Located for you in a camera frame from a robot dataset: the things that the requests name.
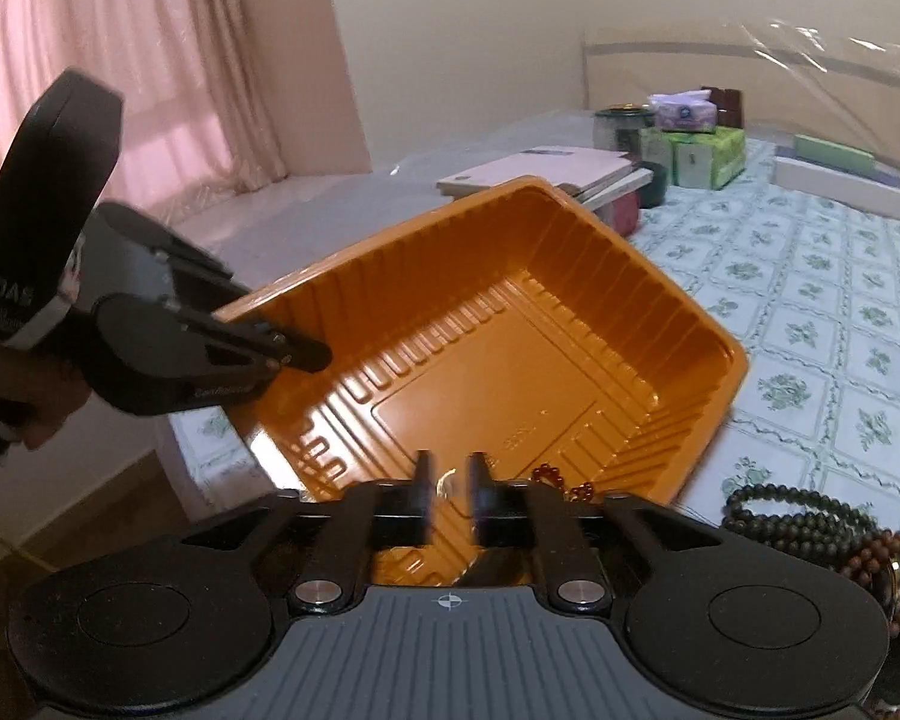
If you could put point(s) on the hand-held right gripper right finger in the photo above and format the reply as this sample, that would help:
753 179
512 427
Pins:
481 499

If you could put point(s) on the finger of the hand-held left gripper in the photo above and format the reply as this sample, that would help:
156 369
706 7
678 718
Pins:
300 352
199 266

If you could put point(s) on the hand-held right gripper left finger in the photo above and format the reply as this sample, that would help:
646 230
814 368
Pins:
424 501

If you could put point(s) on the orange plastic tray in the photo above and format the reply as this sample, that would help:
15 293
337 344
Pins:
457 330

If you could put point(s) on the person's left hand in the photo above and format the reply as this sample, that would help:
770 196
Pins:
49 401

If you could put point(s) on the pink curtain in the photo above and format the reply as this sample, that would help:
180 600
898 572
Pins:
157 52

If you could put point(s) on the pink cover book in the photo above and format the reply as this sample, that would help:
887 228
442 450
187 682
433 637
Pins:
525 165

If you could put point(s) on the white cardboard box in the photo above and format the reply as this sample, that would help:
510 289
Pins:
615 187

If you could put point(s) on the dark green cup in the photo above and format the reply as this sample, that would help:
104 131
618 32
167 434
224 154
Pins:
654 186

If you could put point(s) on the floral green white tablecloth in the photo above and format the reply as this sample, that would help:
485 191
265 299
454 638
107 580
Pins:
795 277

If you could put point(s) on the green tissue box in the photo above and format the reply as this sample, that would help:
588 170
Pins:
709 157

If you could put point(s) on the purple tissue pack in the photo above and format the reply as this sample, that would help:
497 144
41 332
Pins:
682 114

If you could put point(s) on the brown box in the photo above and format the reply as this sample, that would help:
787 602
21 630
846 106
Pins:
727 105

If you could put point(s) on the long white box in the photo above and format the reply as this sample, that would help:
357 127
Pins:
840 191

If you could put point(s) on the long green box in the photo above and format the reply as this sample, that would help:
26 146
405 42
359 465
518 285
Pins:
832 152

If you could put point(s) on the dark blue book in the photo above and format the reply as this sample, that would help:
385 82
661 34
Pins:
896 176

